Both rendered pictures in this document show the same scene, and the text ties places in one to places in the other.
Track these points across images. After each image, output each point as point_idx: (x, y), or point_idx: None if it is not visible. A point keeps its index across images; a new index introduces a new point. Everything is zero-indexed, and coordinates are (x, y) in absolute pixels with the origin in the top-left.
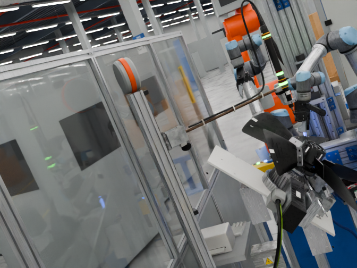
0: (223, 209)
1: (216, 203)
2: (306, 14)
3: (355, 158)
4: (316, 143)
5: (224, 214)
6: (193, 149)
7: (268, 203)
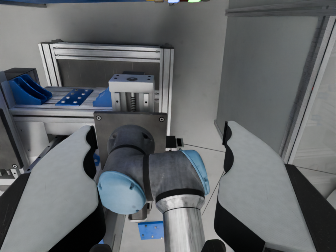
0: (279, 45)
1: (302, 11)
2: None
3: (41, 92)
4: None
5: (276, 40)
6: None
7: None
